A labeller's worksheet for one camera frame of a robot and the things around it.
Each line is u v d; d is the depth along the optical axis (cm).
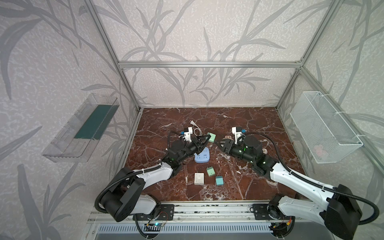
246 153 61
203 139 75
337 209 39
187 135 75
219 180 83
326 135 63
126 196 42
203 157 91
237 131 71
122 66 94
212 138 75
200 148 70
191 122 109
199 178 82
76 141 64
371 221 42
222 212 75
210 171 87
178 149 62
